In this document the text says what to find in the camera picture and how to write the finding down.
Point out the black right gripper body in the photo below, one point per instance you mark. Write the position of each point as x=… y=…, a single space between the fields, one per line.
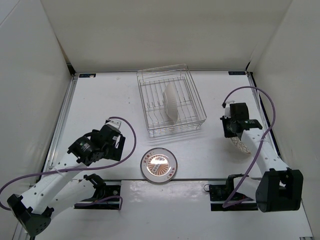
x=227 y=126

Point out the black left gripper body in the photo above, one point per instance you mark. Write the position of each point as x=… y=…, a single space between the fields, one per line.
x=112 y=152

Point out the white plate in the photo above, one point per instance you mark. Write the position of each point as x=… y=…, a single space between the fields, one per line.
x=170 y=102
x=240 y=145

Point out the plate with orange sunburst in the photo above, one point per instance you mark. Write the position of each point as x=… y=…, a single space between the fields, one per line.
x=159 y=165

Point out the metal wire dish rack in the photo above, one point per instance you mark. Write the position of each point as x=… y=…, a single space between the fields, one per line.
x=152 y=83

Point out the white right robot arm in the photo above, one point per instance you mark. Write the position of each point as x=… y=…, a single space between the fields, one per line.
x=280 y=188

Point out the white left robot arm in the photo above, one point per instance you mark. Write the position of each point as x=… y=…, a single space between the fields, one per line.
x=36 y=207

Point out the right blue corner label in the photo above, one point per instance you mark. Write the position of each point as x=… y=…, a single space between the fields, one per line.
x=236 y=73

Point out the blue corner label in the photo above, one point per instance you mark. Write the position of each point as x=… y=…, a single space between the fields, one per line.
x=236 y=73
x=87 y=75

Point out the left blue corner label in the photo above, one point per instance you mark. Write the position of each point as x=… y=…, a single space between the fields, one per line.
x=87 y=75

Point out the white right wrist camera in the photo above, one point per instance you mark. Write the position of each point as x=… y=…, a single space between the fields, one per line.
x=227 y=110

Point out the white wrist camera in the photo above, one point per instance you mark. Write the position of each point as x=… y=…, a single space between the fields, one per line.
x=114 y=123
x=227 y=110

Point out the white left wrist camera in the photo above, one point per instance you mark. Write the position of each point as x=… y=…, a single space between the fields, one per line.
x=114 y=123

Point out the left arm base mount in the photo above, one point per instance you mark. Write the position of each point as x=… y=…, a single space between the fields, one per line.
x=108 y=199

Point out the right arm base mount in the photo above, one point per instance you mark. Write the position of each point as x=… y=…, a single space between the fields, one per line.
x=218 y=194

